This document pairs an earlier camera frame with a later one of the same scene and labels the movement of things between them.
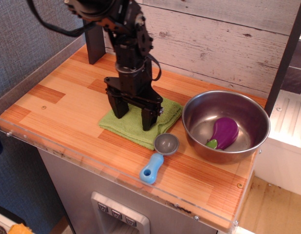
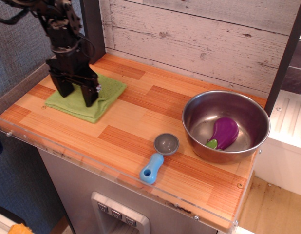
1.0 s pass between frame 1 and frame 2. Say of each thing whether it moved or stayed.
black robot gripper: moved
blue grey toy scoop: stayed
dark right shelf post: stayed
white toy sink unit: stayed
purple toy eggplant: stayed
